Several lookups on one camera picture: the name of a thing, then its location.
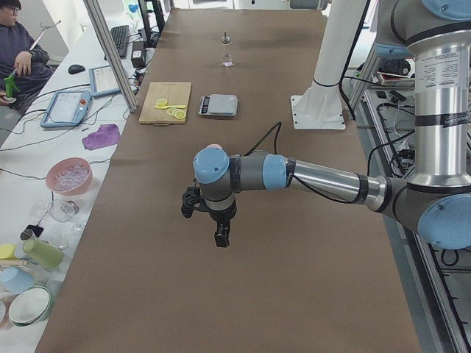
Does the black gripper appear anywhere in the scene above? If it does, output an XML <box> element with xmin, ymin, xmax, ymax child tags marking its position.
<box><xmin>205</xmin><ymin>199</ymin><xmax>237</xmax><ymax>247</ymax></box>

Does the pink plastic cup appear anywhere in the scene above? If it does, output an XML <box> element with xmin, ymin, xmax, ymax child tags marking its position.
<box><xmin>206</xmin><ymin>144</ymin><xmax>223</xmax><ymax>150</ymax></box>

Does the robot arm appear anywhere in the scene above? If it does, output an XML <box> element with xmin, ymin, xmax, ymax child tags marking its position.
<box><xmin>181</xmin><ymin>1</ymin><xmax>470</xmax><ymax>249</ymax></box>

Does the grey kitchen scale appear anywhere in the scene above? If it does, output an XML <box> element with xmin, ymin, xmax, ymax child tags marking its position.
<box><xmin>198</xmin><ymin>94</ymin><xmax>238</xmax><ymax>117</ymax></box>

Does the green plastic cup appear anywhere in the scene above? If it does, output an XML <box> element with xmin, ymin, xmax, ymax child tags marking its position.
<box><xmin>23</xmin><ymin>238</ymin><xmax>63</xmax><ymax>269</ymax></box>

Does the light blue cup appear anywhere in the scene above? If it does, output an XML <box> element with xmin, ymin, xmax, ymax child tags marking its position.
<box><xmin>1</xmin><ymin>267</ymin><xmax>35</xmax><ymax>294</ymax></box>

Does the yellow plastic cup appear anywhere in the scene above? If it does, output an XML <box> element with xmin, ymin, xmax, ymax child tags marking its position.
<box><xmin>0</xmin><ymin>243</ymin><xmax>16</xmax><ymax>260</ymax></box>

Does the yellow lemon slice row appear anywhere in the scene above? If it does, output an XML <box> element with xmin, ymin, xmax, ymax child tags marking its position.
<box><xmin>166</xmin><ymin>107</ymin><xmax>186</xmax><ymax>121</ymax></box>

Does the wooden cutting board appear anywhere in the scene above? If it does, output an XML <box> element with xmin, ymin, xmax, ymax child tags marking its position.
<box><xmin>138</xmin><ymin>82</ymin><xmax>191</xmax><ymax>126</ymax></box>

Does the purple cloth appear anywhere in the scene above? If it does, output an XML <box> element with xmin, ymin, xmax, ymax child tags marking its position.
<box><xmin>82</xmin><ymin>124</ymin><xmax>121</xmax><ymax>151</ymax></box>

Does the clear wine glass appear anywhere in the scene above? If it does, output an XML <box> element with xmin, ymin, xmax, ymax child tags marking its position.
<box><xmin>49</xmin><ymin>199</ymin><xmax>79</xmax><ymax>223</ymax></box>

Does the pink bowl with ice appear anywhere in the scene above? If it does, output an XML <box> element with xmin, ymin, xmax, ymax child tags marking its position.
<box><xmin>46</xmin><ymin>157</ymin><xmax>93</xmax><ymax>196</ymax></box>

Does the blue teach pendant far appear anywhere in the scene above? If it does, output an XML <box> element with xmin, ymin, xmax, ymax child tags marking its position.
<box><xmin>88</xmin><ymin>65</ymin><xmax>121</xmax><ymax>98</ymax></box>

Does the blue teach pendant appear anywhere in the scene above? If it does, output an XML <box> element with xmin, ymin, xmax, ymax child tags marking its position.
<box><xmin>40</xmin><ymin>90</ymin><xmax>91</xmax><ymax>129</ymax></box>
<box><xmin>88</xmin><ymin>65</ymin><xmax>121</xmax><ymax>98</ymax></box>

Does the blue teach pendant near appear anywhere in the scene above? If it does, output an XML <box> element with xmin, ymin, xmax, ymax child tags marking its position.
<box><xmin>40</xmin><ymin>90</ymin><xmax>91</xmax><ymax>129</ymax></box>

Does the black power adapter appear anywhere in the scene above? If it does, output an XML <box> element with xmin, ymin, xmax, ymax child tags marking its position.
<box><xmin>130</xmin><ymin>40</ymin><xmax>146</xmax><ymax>68</ymax></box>

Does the green white bowl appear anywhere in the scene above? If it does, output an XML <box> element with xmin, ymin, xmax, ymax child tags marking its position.
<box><xmin>8</xmin><ymin>285</ymin><xmax>53</xmax><ymax>327</ymax></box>

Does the black computer mouse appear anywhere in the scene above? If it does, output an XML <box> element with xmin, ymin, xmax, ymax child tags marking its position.
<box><xmin>68</xmin><ymin>64</ymin><xmax>85</xmax><ymax>75</ymax></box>

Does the black keyboard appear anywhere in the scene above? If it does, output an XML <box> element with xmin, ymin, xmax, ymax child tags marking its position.
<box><xmin>110</xmin><ymin>25</ymin><xmax>130</xmax><ymax>59</ymax></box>

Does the seated person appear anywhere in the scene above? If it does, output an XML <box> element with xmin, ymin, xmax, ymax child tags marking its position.
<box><xmin>1</xmin><ymin>1</ymin><xmax>54</xmax><ymax>114</ymax></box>

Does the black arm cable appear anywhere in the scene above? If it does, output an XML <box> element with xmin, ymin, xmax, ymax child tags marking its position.
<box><xmin>244</xmin><ymin>121</ymin><xmax>372</xmax><ymax>204</ymax></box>

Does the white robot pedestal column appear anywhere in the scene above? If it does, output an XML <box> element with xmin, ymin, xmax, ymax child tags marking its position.
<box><xmin>291</xmin><ymin>0</ymin><xmax>369</xmax><ymax>130</ymax></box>

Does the aluminium frame post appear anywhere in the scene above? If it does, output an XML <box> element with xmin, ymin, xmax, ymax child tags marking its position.
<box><xmin>83</xmin><ymin>0</ymin><xmax>138</xmax><ymax>113</ymax></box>

